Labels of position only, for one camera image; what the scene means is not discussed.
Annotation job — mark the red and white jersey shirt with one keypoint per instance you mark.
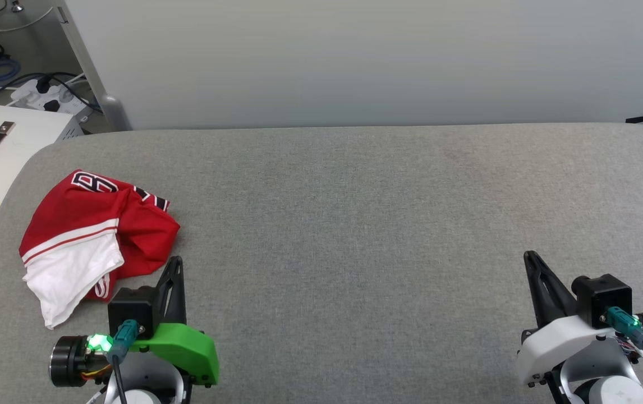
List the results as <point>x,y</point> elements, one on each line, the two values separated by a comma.
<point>142,235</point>

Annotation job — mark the grey fabric sofa cushion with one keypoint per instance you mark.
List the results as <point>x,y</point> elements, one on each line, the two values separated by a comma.
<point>355,235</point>

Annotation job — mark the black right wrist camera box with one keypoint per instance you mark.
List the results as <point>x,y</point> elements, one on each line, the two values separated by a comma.
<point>607,294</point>

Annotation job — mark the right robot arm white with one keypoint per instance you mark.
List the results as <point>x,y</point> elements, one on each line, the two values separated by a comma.
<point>619,393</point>

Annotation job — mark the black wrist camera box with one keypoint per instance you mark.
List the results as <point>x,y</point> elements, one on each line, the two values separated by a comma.
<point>607,294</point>
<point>131,306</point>

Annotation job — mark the white power strip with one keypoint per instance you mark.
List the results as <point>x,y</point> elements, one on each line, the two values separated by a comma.
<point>66,101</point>

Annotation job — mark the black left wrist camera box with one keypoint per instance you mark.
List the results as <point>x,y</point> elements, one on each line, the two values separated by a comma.
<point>131,306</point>

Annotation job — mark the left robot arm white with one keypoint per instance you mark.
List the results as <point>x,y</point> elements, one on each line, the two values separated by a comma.
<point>145,393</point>

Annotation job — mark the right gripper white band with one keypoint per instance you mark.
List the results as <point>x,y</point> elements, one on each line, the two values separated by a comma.
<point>557,342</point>

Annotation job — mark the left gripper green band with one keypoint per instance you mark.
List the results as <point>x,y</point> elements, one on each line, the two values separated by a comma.
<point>187,350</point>

